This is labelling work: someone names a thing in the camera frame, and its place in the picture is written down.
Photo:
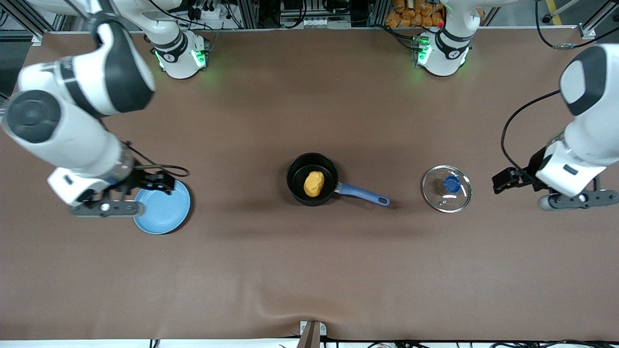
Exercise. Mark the yellow potato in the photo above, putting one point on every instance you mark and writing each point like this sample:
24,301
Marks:
314,183

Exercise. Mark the brown table cover mat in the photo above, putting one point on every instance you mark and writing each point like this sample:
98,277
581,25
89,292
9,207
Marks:
309,270

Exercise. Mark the orange items bin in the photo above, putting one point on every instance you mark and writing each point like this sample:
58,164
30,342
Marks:
411,12

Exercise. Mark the aluminium frame post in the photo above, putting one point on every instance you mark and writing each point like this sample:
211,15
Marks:
247,12
378,12

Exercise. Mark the glass lid blue knob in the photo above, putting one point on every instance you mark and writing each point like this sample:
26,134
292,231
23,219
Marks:
452,183

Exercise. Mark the grey metal bracket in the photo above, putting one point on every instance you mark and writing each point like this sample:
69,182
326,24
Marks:
312,336

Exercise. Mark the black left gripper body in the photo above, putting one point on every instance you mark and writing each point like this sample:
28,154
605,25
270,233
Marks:
531,170

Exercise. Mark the white power strip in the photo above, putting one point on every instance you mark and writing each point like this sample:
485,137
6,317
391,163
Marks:
213,14

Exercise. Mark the aluminium corner frame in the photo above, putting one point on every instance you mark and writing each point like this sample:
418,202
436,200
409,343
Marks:
24,21
592,26

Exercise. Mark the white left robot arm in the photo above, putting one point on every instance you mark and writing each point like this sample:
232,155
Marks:
590,135

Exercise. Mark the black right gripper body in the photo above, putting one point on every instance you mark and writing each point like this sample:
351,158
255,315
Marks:
140,178

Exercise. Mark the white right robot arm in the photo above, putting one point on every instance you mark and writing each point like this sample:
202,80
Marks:
72,140

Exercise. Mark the blue round plate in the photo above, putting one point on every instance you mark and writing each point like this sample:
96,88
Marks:
164,212

